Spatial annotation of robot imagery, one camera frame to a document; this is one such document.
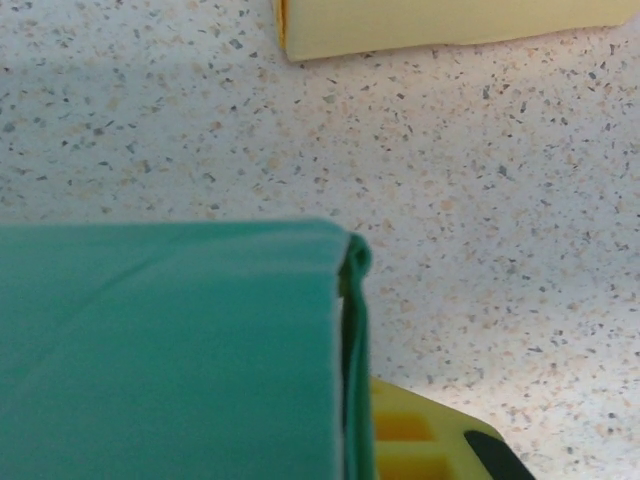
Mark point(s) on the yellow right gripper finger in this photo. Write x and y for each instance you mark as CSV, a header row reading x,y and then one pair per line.
x,y
425,440

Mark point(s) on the green paper box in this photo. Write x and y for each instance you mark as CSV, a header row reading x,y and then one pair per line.
x,y
175,350

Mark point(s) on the yellow paper box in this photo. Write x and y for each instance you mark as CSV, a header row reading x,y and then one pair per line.
x,y
450,25

